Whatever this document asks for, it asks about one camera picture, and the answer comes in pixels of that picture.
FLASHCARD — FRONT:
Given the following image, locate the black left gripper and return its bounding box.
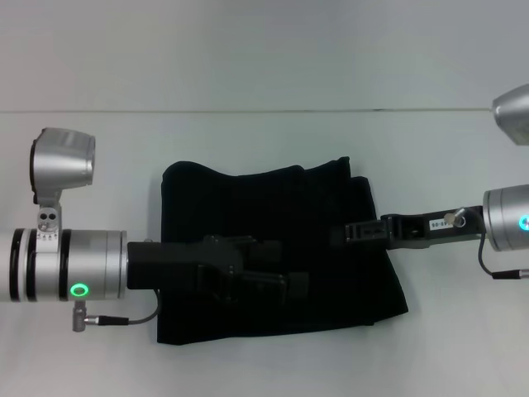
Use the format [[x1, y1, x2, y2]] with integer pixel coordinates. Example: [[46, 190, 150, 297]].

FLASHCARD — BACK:
[[125, 234, 312, 308]]

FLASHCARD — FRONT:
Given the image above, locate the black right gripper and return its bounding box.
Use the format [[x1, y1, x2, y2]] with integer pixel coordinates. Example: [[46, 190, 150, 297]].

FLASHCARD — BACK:
[[329, 205, 488, 252]]

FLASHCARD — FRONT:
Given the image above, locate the black t-shirt with white print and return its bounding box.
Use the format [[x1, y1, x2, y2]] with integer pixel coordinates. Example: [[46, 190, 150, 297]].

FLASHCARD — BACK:
[[155, 155, 411, 347]]

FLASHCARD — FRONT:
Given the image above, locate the left arm gripper cable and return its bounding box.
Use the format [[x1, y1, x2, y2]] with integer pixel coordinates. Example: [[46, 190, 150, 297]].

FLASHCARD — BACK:
[[71, 288, 163, 334]]

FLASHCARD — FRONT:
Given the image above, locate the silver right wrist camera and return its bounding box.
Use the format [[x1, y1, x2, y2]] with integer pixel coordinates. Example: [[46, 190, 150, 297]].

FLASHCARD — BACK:
[[490, 82, 529, 146]]

